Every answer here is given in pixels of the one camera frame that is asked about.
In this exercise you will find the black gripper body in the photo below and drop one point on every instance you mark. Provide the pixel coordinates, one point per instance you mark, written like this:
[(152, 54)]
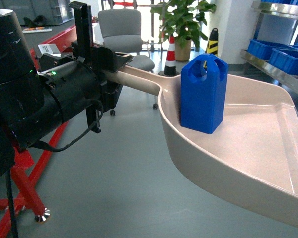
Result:
[(75, 81)]

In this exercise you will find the blue plastic part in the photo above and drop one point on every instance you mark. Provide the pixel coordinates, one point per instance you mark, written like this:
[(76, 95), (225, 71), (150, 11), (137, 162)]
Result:
[(203, 89)]

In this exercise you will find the beige plastic dustpan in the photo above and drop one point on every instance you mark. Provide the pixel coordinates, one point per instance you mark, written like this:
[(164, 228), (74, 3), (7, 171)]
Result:
[(250, 160)]

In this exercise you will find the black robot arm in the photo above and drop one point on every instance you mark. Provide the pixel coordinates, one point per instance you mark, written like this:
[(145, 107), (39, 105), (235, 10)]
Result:
[(33, 104)]

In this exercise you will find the steel shelf rack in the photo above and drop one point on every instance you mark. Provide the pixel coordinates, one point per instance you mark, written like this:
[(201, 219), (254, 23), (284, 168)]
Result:
[(277, 60)]

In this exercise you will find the grey office chair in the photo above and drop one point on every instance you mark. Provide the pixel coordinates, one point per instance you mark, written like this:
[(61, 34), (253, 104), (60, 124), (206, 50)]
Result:
[(121, 32)]

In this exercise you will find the red white traffic cone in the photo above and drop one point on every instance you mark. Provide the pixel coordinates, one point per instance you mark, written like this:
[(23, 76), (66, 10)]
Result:
[(170, 67)]

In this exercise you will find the green potted plant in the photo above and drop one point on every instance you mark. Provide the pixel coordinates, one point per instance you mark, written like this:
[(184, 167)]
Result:
[(183, 19)]

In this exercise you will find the yellow black traffic cone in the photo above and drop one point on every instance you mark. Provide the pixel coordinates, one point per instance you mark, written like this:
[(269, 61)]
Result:
[(212, 45)]

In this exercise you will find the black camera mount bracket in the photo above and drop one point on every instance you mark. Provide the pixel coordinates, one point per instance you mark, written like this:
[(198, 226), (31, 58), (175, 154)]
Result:
[(82, 15)]

